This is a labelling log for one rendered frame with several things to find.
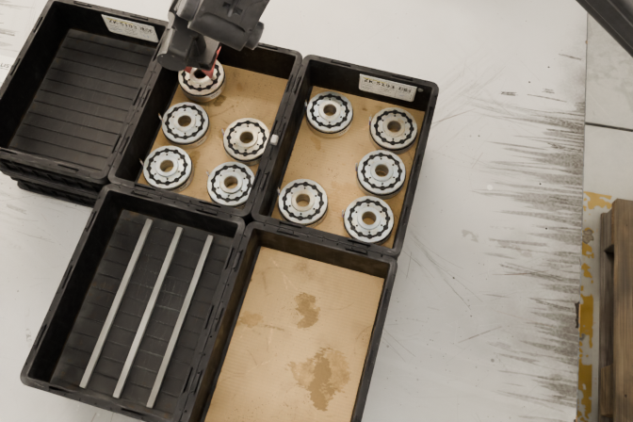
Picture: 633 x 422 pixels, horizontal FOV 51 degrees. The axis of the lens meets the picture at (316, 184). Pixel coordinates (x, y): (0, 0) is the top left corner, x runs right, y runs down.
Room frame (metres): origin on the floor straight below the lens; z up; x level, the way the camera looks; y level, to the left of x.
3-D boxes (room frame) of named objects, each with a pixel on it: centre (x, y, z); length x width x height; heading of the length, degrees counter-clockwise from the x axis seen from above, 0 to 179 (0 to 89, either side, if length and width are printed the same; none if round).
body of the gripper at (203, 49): (0.82, 0.25, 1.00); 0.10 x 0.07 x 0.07; 73
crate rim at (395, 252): (0.60, -0.07, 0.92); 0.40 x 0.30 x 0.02; 164
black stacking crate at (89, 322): (0.30, 0.33, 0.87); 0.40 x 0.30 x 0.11; 164
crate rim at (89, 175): (0.77, 0.51, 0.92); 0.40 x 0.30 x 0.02; 164
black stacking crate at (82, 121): (0.77, 0.51, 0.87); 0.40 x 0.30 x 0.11; 164
